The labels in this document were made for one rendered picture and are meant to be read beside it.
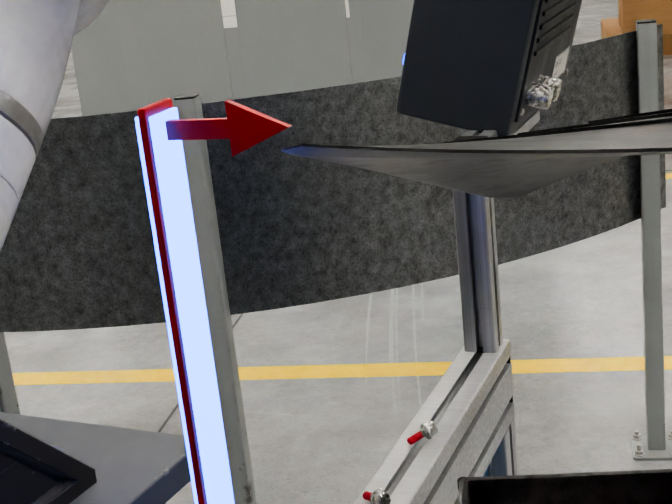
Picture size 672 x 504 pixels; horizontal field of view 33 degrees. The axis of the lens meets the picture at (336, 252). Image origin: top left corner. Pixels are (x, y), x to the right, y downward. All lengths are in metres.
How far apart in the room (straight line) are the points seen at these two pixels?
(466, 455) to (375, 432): 1.93
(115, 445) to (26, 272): 1.42
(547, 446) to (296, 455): 0.60
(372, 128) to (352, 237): 0.21
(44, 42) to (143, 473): 0.29
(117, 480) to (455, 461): 0.30
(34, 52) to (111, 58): 6.03
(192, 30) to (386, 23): 1.10
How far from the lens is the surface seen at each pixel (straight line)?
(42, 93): 0.79
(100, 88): 6.87
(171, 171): 0.51
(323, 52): 6.46
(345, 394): 3.11
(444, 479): 0.90
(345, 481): 2.68
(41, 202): 2.16
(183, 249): 0.52
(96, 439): 0.82
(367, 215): 2.14
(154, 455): 0.78
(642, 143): 0.37
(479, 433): 1.00
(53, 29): 0.79
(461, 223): 1.02
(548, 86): 1.08
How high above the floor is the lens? 1.27
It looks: 17 degrees down
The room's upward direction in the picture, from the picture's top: 6 degrees counter-clockwise
